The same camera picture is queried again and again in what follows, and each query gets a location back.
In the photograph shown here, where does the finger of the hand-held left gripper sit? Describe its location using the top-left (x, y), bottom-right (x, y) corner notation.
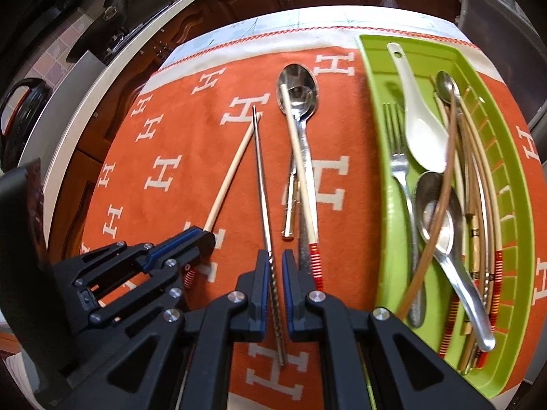
top-left (53, 226), bottom-right (202, 285)
top-left (79, 232), bottom-right (217, 326)

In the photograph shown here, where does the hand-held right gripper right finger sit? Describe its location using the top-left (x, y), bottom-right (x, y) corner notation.
top-left (282, 250), bottom-right (492, 410)

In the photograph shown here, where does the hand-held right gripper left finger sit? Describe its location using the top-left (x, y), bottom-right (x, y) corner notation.
top-left (55, 250), bottom-right (270, 410)

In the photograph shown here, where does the green plastic tray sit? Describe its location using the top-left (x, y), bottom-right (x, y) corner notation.
top-left (356, 33), bottom-right (536, 399)

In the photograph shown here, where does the metal soup spoon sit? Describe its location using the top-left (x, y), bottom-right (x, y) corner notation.
top-left (414, 171), bottom-right (497, 352)

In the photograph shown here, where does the white ceramic spoon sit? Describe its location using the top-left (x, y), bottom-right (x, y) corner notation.
top-left (386, 42), bottom-right (450, 172)

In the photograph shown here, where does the small silver spoon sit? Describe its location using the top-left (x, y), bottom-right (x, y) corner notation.
top-left (281, 86), bottom-right (316, 241)

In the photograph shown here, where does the orange letter-print blanket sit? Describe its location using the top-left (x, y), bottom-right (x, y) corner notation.
top-left (79, 30), bottom-right (547, 410)

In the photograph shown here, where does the metal fork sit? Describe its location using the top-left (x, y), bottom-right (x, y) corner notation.
top-left (382, 102), bottom-right (427, 329)

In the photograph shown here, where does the steel side panel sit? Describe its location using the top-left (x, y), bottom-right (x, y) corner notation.
top-left (45, 50), bottom-right (108, 156)

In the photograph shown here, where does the large metal spoon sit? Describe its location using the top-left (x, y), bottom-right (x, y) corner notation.
top-left (276, 63), bottom-right (321, 274)

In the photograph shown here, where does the black wok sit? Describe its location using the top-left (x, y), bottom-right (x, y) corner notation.
top-left (66, 0), bottom-right (131, 63)

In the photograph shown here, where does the steel built-in appliance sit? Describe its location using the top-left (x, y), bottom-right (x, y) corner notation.
top-left (455, 0), bottom-right (547, 120)

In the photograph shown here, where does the black red handled container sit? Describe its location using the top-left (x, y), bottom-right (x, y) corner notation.
top-left (0, 78), bottom-right (52, 172)

